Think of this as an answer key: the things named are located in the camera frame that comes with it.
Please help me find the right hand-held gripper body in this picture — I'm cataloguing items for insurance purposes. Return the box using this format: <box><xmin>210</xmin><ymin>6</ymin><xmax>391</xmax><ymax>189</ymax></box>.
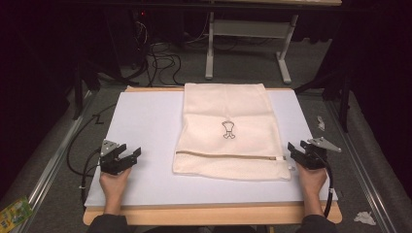
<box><xmin>299</xmin><ymin>136</ymin><xmax>342</xmax><ymax>171</ymax></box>

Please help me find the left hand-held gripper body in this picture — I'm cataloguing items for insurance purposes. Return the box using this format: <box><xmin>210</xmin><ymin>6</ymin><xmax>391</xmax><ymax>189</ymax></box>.
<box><xmin>99</xmin><ymin>139</ymin><xmax>138</xmax><ymax>177</ymax></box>

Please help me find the cream zippered laundry bag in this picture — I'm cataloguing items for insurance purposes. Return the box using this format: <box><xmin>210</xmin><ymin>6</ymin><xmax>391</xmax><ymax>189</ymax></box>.
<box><xmin>172</xmin><ymin>83</ymin><xmax>292</xmax><ymax>182</ymax></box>

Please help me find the person's left hand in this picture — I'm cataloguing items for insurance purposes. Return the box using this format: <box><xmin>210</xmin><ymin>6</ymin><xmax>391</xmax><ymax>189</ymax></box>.
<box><xmin>98</xmin><ymin>167</ymin><xmax>132</xmax><ymax>208</ymax></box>

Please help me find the person's right hand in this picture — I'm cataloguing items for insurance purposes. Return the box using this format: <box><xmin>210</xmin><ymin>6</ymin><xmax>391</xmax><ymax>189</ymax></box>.
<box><xmin>295</xmin><ymin>162</ymin><xmax>328</xmax><ymax>202</ymax></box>

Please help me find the white board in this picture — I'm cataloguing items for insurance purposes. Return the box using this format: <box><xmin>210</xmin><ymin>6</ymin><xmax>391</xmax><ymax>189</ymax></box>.
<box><xmin>84</xmin><ymin>89</ymin><xmax>339</xmax><ymax>208</ymax></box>

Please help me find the black stand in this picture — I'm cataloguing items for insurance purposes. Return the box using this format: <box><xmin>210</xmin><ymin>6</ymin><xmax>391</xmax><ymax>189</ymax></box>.
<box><xmin>71</xmin><ymin>59</ymin><xmax>102</xmax><ymax>121</ymax></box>
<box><xmin>293</xmin><ymin>69</ymin><xmax>354</xmax><ymax>134</ymax></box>

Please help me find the crumpled white paper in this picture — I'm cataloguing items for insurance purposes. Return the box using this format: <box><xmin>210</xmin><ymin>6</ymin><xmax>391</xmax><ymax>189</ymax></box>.
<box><xmin>353</xmin><ymin>211</ymin><xmax>378</xmax><ymax>227</ymax></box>

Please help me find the wooden table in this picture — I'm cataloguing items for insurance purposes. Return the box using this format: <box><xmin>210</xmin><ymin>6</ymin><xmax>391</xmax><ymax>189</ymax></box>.
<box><xmin>82</xmin><ymin>84</ymin><xmax>343</xmax><ymax>226</ymax></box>

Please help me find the green packet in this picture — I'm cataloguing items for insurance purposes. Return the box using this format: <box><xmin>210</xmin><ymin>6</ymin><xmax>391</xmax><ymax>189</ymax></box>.
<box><xmin>0</xmin><ymin>195</ymin><xmax>35</xmax><ymax>233</ymax></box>

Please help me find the right hand-held gripper cable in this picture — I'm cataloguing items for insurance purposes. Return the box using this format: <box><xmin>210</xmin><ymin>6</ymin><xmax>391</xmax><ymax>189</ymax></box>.
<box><xmin>315</xmin><ymin>150</ymin><xmax>335</xmax><ymax>218</ymax></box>

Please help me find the hand-held gripper cable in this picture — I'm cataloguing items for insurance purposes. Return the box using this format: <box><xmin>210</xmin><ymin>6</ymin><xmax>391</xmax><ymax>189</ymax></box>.
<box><xmin>79</xmin><ymin>147</ymin><xmax>103</xmax><ymax>206</ymax></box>
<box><xmin>315</xmin><ymin>150</ymin><xmax>335</xmax><ymax>218</ymax></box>

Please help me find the left hand-held gripper cable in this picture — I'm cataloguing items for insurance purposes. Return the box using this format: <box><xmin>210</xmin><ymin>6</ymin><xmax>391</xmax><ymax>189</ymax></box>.
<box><xmin>79</xmin><ymin>147</ymin><xmax>103</xmax><ymax>206</ymax></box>

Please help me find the metal floor rail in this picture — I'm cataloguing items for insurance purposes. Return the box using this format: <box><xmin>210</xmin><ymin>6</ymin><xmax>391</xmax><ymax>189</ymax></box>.
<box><xmin>9</xmin><ymin>90</ymin><xmax>95</xmax><ymax>233</ymax></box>
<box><xmin>325</xmin><ymin>99</ymin><xmax>392</xmax><ymax>233</ymax></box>

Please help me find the black floor cable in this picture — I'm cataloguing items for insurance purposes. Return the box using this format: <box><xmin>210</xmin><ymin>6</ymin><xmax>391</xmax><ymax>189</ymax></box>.
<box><xmin>65</xmin><ymin>102</ymin><xmax>118</xmax><ymax>178</ymax></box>

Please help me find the bundle of black cables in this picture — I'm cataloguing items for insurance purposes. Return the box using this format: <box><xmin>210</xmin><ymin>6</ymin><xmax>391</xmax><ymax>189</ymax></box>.
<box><xmin>128</xmin><ymin>18</ymin><xmax>192</xmax><ymax>88</ymax></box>

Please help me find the white desk frame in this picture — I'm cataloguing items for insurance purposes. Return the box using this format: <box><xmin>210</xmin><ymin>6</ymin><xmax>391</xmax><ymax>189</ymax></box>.
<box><xmin>204</xmin><ymin>11</ymin><xmax>299</xmax><ymax>85</ymax></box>

